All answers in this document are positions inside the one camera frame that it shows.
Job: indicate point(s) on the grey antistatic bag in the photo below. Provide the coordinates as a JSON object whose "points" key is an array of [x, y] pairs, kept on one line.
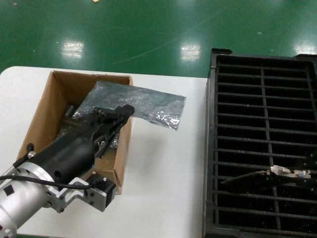
{"points": [[148, 104]]}

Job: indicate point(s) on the bagged graphics card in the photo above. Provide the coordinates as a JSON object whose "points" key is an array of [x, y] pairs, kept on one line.
{"points": [[70, 114]]}

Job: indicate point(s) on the black slotted plastic container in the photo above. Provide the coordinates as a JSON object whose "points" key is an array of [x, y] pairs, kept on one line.
{"points": [[262, 81]]}

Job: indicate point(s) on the graphics card with silver bracket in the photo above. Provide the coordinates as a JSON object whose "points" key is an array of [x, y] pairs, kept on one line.
{"points": [[282, 171]]}

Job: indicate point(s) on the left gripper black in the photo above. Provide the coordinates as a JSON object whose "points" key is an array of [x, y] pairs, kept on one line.
{"points": [[71, 153]]}

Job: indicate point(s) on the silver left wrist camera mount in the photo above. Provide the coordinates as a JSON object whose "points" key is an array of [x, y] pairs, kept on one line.
{"points": [[99, 196]]}

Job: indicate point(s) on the brown cardboard box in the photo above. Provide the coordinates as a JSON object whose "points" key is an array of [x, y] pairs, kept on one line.
{"points": [[74, 86]]}

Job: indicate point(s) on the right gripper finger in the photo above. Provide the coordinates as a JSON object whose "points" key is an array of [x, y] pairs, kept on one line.
{"points": [[308, 182], [312, 161]]}

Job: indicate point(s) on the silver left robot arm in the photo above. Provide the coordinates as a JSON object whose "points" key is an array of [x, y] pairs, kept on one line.
{"points": [[22, 198]]}

